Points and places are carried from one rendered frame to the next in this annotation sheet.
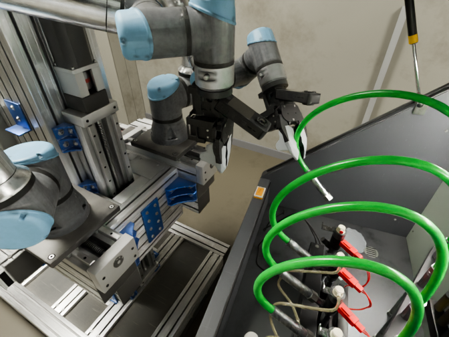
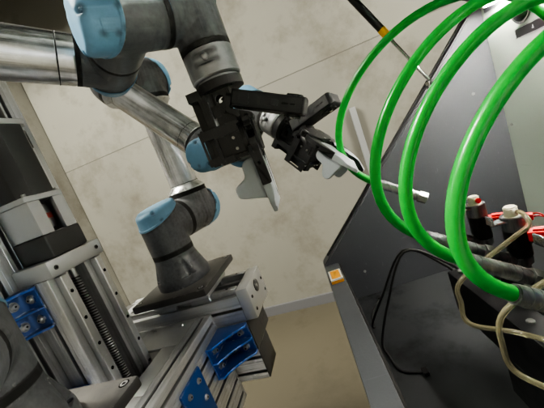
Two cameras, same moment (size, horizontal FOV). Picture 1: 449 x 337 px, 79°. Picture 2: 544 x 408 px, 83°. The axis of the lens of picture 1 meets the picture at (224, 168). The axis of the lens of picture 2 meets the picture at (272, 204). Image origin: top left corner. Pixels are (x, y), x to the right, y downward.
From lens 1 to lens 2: 0.35 m
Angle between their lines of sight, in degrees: 31
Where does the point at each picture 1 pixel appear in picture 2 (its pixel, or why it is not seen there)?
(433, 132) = (464, 101)
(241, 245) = (362, 335)
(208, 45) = (193, 14)
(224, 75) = (225, 49)
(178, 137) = (197, 269)
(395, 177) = not seen: hidden behind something
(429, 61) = not seen: hidden behind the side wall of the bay
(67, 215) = not seen: outside the picture
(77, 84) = (32, 216)
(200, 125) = (220, 133)
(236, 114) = (260, 95)
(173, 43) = (149, 10)
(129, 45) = (90, 12)
